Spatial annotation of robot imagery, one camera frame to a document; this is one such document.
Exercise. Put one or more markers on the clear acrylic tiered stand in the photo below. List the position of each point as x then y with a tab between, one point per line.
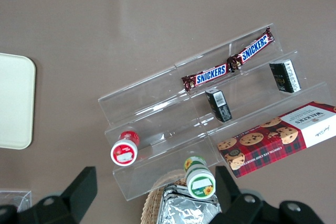
157	119
252	90

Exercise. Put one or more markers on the green lid sunflower cup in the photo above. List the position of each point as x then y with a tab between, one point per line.
200	183

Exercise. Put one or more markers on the clear acrylic bottle rack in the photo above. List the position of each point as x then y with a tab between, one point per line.
24	197

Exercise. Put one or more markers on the red lid strawberry cup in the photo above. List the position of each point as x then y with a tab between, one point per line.
124	151

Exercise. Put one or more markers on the small black box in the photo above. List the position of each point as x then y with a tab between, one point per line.
219	104
284	75

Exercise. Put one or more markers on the light wicker basket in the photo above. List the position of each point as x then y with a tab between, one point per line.
151	203

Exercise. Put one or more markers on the red Walkers cookie box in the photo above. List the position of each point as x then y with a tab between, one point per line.
275	140

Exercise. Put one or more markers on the aluminium foil tray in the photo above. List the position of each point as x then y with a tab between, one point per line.
183	208

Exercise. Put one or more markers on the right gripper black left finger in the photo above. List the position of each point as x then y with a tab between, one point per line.
65	208

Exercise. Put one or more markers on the beige plastic tray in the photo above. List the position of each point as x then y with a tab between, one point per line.
15	100

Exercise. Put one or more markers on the Snickers bar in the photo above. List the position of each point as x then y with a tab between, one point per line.
253	49
210	73

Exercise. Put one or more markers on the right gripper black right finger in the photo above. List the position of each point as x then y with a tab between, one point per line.
249	211

